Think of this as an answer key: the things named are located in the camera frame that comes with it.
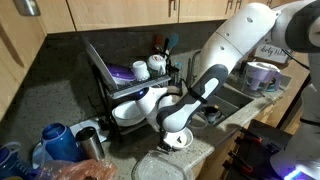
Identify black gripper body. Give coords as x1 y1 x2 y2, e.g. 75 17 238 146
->
158 131 175 153

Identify white ceramic bowl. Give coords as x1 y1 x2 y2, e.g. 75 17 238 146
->
164 128 193 150

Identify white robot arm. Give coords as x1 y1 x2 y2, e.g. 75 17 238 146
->
136 0 320 180

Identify clear plastic bowl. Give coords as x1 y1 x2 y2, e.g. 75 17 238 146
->
189 112 208 130

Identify purple bowl on rack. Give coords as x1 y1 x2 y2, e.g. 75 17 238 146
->
107 64 136 85

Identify white plates on lower rack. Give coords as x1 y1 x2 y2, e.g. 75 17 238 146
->
112 101 144 127

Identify black mug in sink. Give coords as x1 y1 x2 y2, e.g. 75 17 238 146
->
204 105 222 124

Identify white mug upper rack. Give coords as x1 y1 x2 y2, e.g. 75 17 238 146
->
132 61 150 81

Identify black utensil holder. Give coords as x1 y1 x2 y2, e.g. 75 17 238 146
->
166 65 179 85

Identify black two-tier dish rack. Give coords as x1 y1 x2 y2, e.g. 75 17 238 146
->
92 65 169 129

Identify stainless steel tumbler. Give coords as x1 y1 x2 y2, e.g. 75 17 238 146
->
76 126 105 161

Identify brushed steel faucet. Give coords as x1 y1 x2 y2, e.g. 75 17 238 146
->
186 51 201 86

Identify large white upright plate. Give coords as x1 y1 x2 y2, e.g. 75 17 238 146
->
83 38 118 89

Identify white red-patterned mug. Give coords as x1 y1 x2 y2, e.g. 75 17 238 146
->
147 54 166 75

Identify orange plastic bag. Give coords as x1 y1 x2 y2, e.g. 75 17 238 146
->
35 159 118 180

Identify stainless steel sink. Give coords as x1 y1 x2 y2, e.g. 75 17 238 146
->
203 86 253 126

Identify blue plastic jug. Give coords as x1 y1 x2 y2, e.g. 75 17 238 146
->
41 123 85 162

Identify purple water filter pitcher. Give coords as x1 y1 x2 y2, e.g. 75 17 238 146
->
241 61 282 97

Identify framed kitchen sign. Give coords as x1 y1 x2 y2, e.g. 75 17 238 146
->
254 44 288 64

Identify blue measuring cup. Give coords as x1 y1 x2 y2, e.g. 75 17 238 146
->
0 141 30 180

